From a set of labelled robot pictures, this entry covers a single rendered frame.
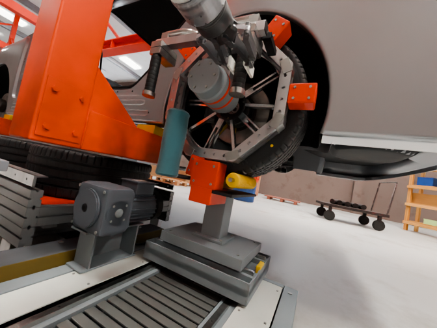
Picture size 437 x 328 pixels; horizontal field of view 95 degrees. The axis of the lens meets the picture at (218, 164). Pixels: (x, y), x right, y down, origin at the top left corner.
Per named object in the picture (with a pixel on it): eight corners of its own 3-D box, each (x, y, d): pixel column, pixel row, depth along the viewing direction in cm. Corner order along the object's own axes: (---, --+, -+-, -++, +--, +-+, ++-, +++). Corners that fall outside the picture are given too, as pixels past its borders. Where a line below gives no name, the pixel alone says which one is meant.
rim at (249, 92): (315, 113, 95) (248, 59, 115) (315, 91, 75) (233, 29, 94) (240, 183, 107) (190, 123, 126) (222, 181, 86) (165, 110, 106)
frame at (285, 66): (278, 170, 75) (302, 32, 78) (275, 168, 69) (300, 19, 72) (166, 153, 99) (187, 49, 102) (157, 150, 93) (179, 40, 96)
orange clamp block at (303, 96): (289, 110, 77) (314, 110, 73) (286, 101, 70) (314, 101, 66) (291, 92, 78) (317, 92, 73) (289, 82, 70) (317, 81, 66)
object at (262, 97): (251, 155, 99) (283, 96, 96) (246, 152, 92) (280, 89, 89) (203, 130, 113) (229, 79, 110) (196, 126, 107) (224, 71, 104)
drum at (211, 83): (238, 116, 85) (244, 84, 86) (216, 94, 66) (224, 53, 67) (209, 115, 91) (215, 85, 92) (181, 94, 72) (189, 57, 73)
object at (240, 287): (267, 273, 101) (270, 253, 102) (246, 310, 69) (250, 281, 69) (186, 241, 123) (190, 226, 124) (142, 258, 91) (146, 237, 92)
